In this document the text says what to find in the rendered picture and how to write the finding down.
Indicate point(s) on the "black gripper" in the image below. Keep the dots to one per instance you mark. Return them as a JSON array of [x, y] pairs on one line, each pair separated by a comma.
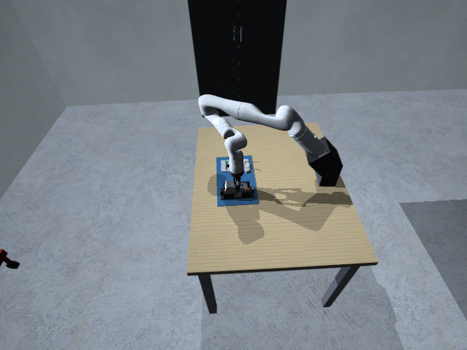
[[237, 180]]

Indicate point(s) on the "blue flat plate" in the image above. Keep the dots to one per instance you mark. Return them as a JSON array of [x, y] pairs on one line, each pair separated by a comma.
[[248, 197]]

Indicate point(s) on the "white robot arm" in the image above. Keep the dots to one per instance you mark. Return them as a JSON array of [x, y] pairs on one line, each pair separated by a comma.
[[286, 119]]

